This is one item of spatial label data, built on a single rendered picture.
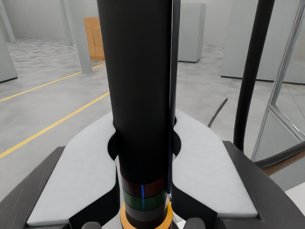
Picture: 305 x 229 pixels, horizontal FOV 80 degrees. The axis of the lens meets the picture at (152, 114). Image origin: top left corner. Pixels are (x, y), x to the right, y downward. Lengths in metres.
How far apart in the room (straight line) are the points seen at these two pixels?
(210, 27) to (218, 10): 0.93
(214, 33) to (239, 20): 6.83
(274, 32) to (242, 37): 0.68
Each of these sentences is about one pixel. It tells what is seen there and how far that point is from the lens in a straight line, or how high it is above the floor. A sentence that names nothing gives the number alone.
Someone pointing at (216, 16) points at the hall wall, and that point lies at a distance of 12.22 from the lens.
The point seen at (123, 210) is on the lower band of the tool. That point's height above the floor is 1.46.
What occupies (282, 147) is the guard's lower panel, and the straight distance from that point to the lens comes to 1.47.
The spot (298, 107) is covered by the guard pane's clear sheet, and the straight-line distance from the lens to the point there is 1.36.
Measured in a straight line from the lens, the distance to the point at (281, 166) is 0.29.
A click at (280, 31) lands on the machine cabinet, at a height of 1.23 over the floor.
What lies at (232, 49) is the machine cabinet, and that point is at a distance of 5.56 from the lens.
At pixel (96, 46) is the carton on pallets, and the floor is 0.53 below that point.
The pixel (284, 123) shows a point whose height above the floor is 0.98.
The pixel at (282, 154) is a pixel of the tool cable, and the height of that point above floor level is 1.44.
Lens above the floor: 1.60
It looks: 28 degrees down
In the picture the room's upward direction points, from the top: 1 degrees counter-clockwise
